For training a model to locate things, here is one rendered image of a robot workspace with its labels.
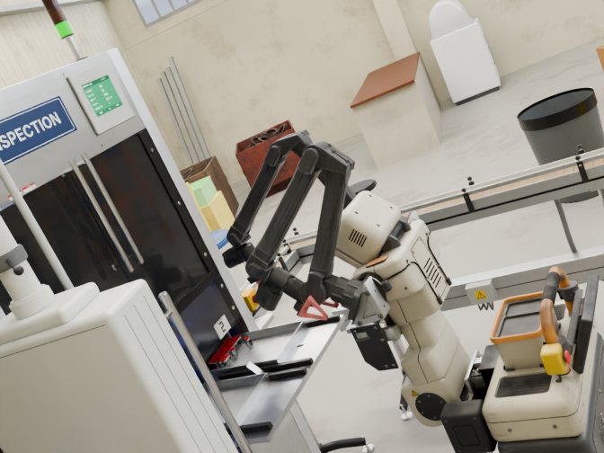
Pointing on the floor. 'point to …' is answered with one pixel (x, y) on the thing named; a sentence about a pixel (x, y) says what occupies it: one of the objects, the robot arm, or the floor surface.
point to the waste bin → (564, 128)
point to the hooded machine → (462, 52)
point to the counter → (398, 111)
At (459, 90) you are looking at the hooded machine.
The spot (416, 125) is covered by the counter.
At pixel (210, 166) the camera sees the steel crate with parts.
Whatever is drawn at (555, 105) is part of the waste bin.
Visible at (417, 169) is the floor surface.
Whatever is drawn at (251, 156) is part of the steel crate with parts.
